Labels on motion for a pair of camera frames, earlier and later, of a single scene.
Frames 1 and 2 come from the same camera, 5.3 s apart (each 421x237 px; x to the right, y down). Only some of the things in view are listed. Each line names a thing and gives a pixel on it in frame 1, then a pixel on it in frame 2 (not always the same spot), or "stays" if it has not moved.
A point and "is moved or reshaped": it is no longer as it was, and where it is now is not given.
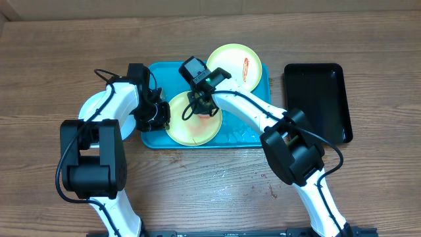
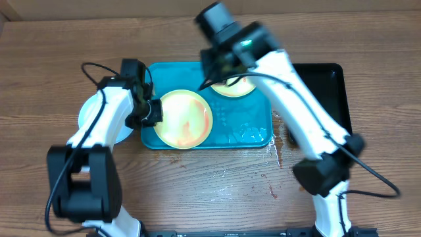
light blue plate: [127, 126] stays
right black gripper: [200, 108] to [212, 71]
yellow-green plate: [196, 130] is moved or reshaped
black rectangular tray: [319, 91] stays
